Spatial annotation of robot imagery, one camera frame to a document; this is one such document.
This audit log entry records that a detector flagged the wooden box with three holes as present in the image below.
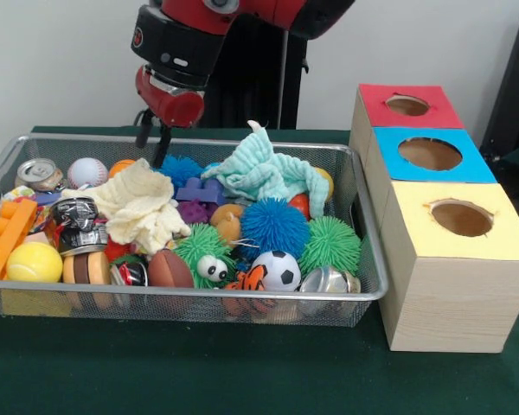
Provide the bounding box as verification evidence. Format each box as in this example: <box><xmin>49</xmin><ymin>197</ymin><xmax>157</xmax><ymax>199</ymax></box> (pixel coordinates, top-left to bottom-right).
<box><xmin>349</xmin><ymin>83</ymin><xmax>519</xmax><ymax>354</ymax></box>

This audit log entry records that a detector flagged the mint green cloth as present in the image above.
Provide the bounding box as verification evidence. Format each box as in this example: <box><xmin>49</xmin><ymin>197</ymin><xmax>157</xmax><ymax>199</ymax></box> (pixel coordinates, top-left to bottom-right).
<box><xmin>202</xmin><ymin>120</ymin><xmax>330</xmax><ymax>219</ymax></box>

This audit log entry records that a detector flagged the cream knitted cloth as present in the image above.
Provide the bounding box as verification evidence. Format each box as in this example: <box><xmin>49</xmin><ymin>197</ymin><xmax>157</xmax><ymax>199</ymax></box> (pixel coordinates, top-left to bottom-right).
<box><xmin>63</xmin><ymin>158</ymin><xmax>193</xmax><ymax>255</ymax></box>

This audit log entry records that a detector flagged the orange toy brick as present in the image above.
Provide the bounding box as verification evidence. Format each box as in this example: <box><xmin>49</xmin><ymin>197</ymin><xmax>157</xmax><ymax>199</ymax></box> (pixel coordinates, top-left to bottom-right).
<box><xmin>0</xmin><ymin>198</ymin><xmax>39</xmax><ymax>280</ymax></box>

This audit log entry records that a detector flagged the green spiky ball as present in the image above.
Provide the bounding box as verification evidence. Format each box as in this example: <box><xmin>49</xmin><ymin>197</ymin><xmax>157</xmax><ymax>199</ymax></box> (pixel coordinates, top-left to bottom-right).
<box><xmin>298</xmin><ymin>215</ymin><xmax>363</xmax><ymax>276</ymax></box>

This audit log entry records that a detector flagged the yellow smiley ball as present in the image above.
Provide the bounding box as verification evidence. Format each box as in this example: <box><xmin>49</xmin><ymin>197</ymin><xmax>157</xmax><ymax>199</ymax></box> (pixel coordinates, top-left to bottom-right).
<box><xmin>316</xmin><ymin>167</ymin><xmax>335</xmax><ymax>202</ymax></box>

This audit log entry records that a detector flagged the yellow tennis ball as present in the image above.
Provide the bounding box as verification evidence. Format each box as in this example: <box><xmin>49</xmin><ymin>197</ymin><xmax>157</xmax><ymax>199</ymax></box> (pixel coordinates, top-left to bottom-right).
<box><xmin>6</xmin><ymin>241</ymin><xmax>64</xmax><ymax>284</ymax></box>

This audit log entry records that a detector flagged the large blue spiky ball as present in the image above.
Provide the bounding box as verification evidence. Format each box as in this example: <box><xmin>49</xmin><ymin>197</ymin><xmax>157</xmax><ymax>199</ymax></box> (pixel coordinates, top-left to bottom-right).
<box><xmin>240</xmin><ymin>197</ymin><xmax>311</xmax><ymax>259</ymax></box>

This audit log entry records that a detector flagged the green furry googly-eyed toy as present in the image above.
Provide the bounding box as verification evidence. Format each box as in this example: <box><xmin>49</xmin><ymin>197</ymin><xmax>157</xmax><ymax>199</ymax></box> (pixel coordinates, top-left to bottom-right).
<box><xmin>176</xmin><ymin>223</ymin><xmax>237</xmax><ymax>290</ymax></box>

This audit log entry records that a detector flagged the clear mesh bin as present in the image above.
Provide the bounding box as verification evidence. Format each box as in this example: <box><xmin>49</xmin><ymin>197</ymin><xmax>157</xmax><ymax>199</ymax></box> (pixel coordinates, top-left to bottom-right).
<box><xmin>0</xmin><ymin>132</ymin><xmax>390</xmax><ymax>328</ymax></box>

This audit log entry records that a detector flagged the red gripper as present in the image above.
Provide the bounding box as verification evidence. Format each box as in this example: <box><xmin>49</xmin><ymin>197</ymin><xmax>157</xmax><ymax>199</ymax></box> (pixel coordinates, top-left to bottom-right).
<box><xmin>135</xmin><ymin>65</ymin><xmax>206</xmax><ymax>169</ymax></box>

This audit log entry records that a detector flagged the small blue spiky ball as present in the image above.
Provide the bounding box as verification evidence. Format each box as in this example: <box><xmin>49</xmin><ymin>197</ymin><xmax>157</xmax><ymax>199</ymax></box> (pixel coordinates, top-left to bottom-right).
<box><xmin>160</xmin><ymin>156</ymin><xmax>205</xmax><ymax>187</ymax></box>

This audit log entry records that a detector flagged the small soccer ball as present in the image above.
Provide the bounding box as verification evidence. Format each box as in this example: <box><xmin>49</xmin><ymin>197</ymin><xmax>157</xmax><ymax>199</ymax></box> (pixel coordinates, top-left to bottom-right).
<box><xmin>251</xmin><ymin>250</ymin><xmax>303</xmax><ymax>292</ymax></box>

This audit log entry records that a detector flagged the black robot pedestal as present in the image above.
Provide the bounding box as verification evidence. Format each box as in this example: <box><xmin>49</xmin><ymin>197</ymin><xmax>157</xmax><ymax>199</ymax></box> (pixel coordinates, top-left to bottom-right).
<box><xmin>199</xmin><ymin>13</ymin><xmax>311</xmax><ymax>131</ymax></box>

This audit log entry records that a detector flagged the white baseball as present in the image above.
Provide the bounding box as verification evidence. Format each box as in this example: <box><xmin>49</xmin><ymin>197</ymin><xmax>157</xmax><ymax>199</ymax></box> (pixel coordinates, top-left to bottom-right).
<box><xmin>67</xmin><ymin>157</ymin><xmax>110</xmax><ymax>189</ymax></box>

